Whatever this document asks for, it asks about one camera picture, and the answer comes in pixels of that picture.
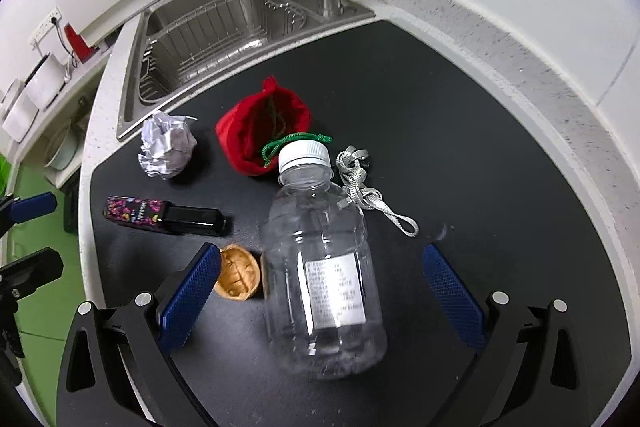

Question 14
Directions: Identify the black counter mat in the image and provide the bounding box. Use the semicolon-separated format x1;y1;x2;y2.
90;22;631;426

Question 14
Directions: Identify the red cup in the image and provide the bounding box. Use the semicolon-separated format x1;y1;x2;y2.
64;24;99;64

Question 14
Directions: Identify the clear plastic bottle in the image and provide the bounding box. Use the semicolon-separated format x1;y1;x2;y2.
260;139;387;379

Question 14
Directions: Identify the white ribbon strap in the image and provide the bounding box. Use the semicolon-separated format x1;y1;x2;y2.
334;145;420;238

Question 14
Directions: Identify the stainless steel sink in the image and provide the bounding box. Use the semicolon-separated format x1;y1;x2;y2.
116;0;374;141

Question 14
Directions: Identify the red drawstring pouch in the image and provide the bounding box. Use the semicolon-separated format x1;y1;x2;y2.
215;76;332;176

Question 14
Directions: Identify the black floral wrapper packet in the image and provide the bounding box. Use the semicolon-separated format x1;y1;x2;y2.
103;196;232;236

